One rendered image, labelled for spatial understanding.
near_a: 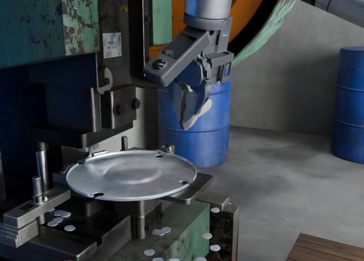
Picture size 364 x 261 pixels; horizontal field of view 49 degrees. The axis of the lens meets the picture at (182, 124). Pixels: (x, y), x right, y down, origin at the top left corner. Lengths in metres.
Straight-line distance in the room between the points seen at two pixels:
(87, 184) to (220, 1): 0.47
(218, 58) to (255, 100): 3.57
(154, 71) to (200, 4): 0.12
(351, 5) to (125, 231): 0.62
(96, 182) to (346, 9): 0.58
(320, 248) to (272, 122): 2.82
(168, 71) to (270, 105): 3.62
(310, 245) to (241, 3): 0.88
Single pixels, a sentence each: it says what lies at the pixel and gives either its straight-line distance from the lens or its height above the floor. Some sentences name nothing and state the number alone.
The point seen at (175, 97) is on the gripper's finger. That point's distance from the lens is 0.73.
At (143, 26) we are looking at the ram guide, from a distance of 0.93.
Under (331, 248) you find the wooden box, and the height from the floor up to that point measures 0.35.
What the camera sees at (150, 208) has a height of 0.71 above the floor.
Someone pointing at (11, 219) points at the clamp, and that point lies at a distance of 0.86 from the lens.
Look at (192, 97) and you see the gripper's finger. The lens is 0.70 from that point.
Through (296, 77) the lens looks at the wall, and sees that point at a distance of 4.12.
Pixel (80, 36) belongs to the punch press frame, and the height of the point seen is 1.09.
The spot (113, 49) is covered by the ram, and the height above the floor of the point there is 1.06.
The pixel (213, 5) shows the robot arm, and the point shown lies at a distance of 0.64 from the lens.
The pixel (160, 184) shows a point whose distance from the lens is 0.86.
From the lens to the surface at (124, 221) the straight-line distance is 0.90.
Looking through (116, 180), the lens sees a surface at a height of 0.79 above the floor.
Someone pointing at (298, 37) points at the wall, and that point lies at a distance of 4.09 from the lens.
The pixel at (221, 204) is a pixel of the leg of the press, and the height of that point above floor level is 0.64.
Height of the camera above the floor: 1.12
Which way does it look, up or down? 15 degrees down
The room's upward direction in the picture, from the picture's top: straight up
